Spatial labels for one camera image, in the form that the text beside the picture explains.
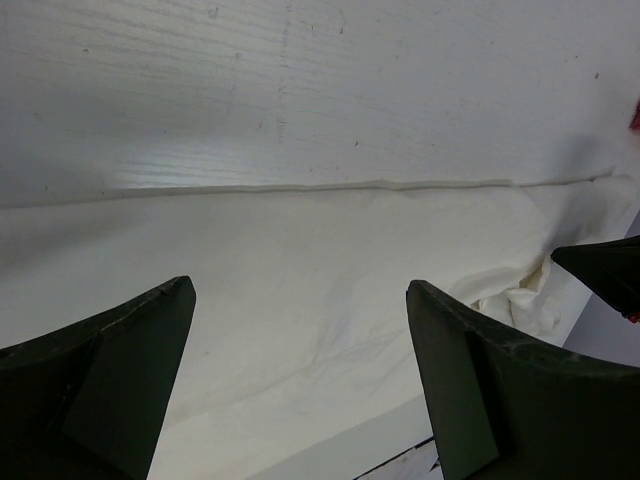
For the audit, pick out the white t shirt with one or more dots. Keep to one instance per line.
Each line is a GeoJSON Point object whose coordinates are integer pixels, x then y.
{"type": "Point", "coordinates": [300, 329]}

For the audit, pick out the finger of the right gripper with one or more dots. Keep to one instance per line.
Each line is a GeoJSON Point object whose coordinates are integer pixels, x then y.
{"type": "Point", "coordinates": [610, 270]}

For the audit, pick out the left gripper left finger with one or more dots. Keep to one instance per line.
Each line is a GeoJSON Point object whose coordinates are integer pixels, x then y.
{"type": "Point", "coordinates": [88, 401]}

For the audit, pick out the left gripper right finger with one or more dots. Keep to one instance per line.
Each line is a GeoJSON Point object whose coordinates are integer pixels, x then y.
{"type": "Point", "coordinates": [505, 405]}

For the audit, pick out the folded red t shirt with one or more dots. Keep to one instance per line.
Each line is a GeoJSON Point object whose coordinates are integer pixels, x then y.
{"type": "Point", "coordinates": [635, 122]}

